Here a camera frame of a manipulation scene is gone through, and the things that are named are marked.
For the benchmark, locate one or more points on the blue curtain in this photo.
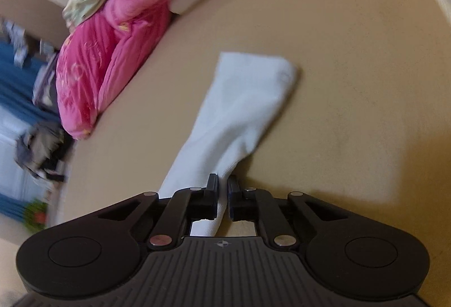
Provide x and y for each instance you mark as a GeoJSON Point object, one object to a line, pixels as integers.
{"type": "Point", "coordinates": [8, 206]}
{"type": "Point", "coordinates": [17, 85]}

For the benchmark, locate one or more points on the wooden shelf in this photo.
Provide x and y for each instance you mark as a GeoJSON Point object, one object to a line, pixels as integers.
{"type": "Point", "coordinates": [24, 0]}

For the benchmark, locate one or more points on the potted green plant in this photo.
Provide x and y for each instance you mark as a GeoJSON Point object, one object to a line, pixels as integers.
{"type": "Point", "coordinates": [35, 215]}

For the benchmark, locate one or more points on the pink quilt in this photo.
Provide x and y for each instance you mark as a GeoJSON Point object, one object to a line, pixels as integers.
{"type": "Point", "coordinates": [105, 64]}

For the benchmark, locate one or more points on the clear plastic storage box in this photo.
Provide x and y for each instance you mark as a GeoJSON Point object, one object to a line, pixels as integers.
{"type": "Point", "coordinates": [45, 81]}

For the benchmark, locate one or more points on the beige bed mat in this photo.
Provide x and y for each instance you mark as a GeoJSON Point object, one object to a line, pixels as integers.
{"type": "Point", "coordinates": [334, 99]}

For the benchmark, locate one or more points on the white fleece top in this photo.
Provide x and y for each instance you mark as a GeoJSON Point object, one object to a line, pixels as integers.
{"type": "Point", "coordinates": [232, 113]}

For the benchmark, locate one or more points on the pile of clothes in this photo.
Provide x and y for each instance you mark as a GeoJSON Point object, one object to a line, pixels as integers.
{"type": "Point", "coordinates": [42, 148]}

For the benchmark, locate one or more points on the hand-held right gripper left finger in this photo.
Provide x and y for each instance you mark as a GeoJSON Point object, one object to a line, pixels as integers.
{"type": "Point", "coordinates": [213, 191]}

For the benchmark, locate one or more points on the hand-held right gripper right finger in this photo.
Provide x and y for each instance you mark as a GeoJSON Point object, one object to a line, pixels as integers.
{"type": "Point", "coordinates": [232, 194]}

